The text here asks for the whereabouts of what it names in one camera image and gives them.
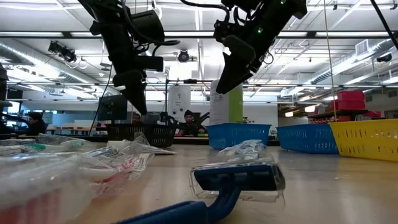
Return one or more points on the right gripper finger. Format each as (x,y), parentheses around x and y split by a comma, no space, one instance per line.
(237,68)

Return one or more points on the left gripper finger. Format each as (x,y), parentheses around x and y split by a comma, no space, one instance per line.
(135,90)

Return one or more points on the small clear packet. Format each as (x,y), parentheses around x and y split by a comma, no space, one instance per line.
(124,145)

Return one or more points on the blue toothbrush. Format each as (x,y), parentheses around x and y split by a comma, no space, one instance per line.
(242,147)

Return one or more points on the pile of clear plastic packets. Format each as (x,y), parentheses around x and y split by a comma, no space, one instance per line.
(102,177)

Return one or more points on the dark blue disposable razor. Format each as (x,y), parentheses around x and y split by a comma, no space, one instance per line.
(236,182)

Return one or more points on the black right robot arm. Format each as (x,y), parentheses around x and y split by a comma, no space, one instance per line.
(292,9)

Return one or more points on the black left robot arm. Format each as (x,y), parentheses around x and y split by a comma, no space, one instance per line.
(102,12)

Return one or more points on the person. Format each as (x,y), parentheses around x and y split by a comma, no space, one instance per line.
(189,124)
(36,123)
(136,119)

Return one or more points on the black computer monitor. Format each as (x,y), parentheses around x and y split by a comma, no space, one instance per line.
(110,109)

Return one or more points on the white green wipes canister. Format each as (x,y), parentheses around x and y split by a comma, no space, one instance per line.
(230,105)

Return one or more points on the white sign panel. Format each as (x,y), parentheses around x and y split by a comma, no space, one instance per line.
(178,102)

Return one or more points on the black plastic basket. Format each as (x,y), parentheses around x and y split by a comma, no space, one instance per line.
(155,135)

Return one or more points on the blue plastic basket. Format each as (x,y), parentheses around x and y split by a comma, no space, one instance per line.
(306,138)
(236,133)

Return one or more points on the red storage bin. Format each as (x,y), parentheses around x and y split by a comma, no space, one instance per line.
(349,105)
(351,96)

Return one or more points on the dark storage shelf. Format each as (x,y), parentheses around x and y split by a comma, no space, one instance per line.
(339,113)

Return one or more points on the green wrapped toothbrush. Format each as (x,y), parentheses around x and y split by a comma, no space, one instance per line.
(37,146)

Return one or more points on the yellow plastic basket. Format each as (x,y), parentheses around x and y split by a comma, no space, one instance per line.
(367,140)

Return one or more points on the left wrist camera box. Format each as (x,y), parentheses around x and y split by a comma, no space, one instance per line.
(150,63)

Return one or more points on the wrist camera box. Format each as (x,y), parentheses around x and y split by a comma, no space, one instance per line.
(224,31)
(150,63)

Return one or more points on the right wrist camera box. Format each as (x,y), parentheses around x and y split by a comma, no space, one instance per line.
(224,31)

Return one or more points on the black background stand frame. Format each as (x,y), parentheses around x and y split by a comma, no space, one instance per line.
(192,81)

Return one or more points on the black ceiling dome camera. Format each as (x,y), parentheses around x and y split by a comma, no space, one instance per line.
(183,56)

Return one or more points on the silver ventilation duct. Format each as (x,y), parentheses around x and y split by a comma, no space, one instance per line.
(37,63)
(351,60)

